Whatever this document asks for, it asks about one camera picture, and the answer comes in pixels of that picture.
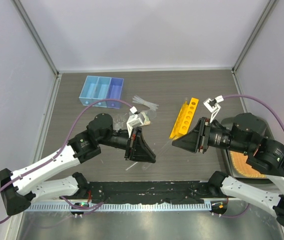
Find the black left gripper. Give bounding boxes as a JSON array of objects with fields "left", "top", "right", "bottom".
[{"left": 98, "top": 126, "right": 156, "bottom": 163}]

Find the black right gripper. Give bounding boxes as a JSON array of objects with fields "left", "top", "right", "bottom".
[{"left": 171, "top": 116, "right": 249, "bottom": 153}]

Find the blue three-compartment organizer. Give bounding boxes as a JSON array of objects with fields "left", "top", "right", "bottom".
[{"left": 79, "top": 75, "right": 124, "bottom": 106}]

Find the larger clear glass beaker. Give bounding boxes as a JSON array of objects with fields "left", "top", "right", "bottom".
[{"left": 113, "top": 114, "right": 127, "bottom": 126}]

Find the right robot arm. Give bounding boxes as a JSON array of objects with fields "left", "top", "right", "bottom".
[{"left": 172, "top": 113, "right": 284, "bottom": 227}]

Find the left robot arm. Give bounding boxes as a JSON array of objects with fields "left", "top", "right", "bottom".
[{"left": 0, "top": 113, "right": 156, "bottom": 216}]

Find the yellow test tube rack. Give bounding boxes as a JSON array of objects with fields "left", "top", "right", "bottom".
[{"left": 169, "top": 98, "right": 199, "bottom": 140}]

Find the plastic bag with gloves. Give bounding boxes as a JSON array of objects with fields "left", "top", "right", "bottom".
[{"left": 143, "top": 114, "right": 151, "bottom": 126}]

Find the dark grey tray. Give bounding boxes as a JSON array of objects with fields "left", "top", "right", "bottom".
[{"left": 220, "top": 116, "right": 272, "bottom": 185}]

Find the clear plastic pipettes bundle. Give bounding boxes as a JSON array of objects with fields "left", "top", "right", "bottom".
[{"left": 132, "top": 95, "right": 159, "bottom": 111}]

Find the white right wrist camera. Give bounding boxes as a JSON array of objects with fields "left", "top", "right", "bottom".
[{"left": 203, "top": 95, "right": 224, "bottom": 123}]

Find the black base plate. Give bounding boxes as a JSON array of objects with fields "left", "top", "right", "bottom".
[{"left": 65, "top": 180, "right": 226, "bottom": 205}]

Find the white slotted cable duct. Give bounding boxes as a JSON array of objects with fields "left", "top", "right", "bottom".
[{"left": 26, "top": 201, "right": 211, "bottom": 212}]

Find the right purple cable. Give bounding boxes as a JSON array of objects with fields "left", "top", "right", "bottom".
[{"left": 221, "top": 94, "right": 284, "bottom": 218}]

